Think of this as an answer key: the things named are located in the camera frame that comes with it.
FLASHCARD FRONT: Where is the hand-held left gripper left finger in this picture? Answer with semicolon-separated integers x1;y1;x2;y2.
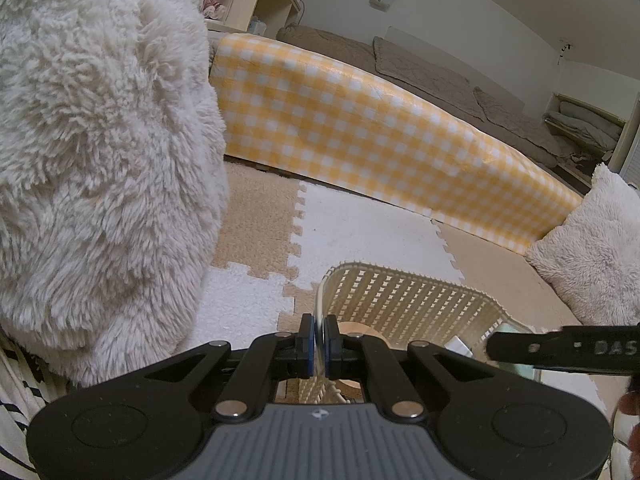
135;314;317;422

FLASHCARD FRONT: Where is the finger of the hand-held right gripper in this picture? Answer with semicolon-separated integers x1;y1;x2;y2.
486;324;640;375

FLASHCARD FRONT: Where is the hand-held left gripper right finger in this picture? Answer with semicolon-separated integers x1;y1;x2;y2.
324;315;496;420

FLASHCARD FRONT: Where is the round cork coaster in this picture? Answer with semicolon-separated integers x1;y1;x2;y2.
337;322;383;348

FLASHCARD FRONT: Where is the cream plastic woven basket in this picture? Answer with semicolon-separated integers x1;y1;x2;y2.
297;260;533;407

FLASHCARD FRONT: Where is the small white box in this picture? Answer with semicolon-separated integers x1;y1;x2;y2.
444;336;473;359

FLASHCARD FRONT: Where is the white foam mat tile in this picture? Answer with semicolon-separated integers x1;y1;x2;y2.
192;262;301;351
287;182;468;291

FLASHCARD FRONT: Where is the fluffy white cushion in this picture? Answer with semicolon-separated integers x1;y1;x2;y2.
525;164;640;326

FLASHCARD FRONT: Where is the beige foam mat tile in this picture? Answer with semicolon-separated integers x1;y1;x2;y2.
210;160;307;281
435;222;586;331

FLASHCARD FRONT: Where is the yellow checkered mattress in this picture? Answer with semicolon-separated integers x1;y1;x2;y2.
209;32;583;256

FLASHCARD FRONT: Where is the white rack with folded bedding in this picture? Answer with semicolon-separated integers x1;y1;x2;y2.
544;92;628;163

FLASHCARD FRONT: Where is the fluffy cream blanket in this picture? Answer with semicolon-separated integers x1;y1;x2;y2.
0;0;231;388

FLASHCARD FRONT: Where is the black and white striped cloth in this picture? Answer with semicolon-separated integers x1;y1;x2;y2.
0;330;68;480

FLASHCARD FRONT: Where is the brown quilted bedding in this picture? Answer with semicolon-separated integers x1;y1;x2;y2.
276;25;563;168

